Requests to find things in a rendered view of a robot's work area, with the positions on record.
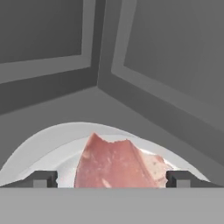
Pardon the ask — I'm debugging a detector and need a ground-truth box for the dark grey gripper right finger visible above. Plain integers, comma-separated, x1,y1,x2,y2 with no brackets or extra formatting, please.
165,170,224,189

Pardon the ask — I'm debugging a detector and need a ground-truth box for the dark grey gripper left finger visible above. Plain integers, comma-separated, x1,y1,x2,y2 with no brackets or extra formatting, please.
0,170,59,189

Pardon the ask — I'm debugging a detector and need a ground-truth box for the raw red steak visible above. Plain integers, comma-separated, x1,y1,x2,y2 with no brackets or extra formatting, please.
73,131,173,189

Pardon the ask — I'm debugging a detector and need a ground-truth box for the round white plate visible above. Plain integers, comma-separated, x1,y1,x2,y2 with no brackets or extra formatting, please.
0,121,212,189

